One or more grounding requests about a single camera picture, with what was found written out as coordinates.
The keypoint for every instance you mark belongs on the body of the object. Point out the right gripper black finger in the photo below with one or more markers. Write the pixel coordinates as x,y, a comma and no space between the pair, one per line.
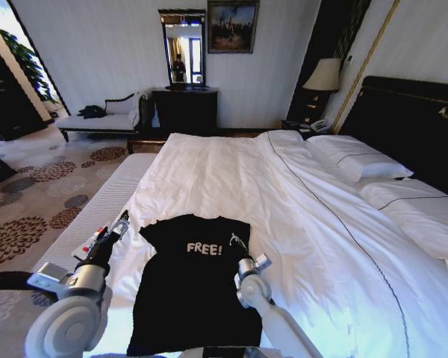
234,239

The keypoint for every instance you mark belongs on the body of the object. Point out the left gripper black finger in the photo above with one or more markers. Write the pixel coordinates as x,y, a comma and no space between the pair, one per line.
119,225

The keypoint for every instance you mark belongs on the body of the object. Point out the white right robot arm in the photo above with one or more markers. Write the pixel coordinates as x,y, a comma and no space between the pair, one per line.
280,324

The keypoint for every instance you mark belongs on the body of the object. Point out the black bed headboard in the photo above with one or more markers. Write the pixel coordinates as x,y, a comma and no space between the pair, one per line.
403,127

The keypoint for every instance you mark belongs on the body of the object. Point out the white ribbed mattress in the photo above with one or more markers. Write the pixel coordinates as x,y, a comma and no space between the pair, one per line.
97,209

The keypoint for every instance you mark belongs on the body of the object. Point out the white duvet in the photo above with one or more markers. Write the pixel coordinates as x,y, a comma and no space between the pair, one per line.
254,179

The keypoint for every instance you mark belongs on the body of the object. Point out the black FREE print t-shirt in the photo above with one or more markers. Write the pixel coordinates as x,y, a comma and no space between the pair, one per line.
194,291

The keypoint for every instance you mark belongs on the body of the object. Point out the white chaise longue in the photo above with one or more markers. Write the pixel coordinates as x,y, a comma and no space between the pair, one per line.
97,121

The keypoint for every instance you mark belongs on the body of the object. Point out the white throw cloth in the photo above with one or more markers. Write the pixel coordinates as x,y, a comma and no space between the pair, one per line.
135,110

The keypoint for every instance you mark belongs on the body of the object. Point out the dark garment pile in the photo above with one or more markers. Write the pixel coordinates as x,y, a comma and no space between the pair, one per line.
91,112

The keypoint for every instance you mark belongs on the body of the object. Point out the dark nightstand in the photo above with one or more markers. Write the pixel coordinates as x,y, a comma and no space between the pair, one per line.
291,125

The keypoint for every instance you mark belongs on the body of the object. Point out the black dresser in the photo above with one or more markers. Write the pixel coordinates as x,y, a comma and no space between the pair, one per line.
184,110

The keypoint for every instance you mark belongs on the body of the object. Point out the white desk telephone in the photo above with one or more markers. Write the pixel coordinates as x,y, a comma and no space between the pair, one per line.
317,126

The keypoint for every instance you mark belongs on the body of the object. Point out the white pillow with dark piping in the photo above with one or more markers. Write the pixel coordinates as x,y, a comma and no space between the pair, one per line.
362,156
414,209

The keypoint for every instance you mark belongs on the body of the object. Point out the person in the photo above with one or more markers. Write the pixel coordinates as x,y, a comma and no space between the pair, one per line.
178,69

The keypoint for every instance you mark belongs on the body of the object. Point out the green potted plant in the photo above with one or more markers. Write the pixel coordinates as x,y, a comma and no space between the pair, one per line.
28,63

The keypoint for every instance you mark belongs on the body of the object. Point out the table lamp with cream shade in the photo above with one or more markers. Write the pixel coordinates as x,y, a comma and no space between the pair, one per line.
323,74

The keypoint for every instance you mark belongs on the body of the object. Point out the black framed mirror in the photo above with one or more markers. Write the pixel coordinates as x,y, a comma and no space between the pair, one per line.
184,48

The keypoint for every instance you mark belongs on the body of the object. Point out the framed dark painting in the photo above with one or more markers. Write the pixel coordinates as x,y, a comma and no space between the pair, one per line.
232,26

